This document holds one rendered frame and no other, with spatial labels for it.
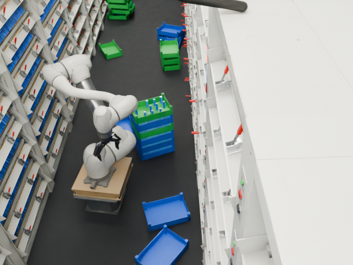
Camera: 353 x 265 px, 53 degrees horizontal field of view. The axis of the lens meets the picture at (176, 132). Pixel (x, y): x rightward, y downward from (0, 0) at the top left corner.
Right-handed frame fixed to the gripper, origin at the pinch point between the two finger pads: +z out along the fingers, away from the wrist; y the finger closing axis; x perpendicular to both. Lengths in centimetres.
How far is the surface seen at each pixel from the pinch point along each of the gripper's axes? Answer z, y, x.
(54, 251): 50, 57, 10
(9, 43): -44, 12, -79
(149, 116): 17, -49, -17
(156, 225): 42, -3, 44
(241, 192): -133, 33, 105
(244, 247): -124, 36, 111
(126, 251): 46, 23, 43
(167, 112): 17, -62, -11
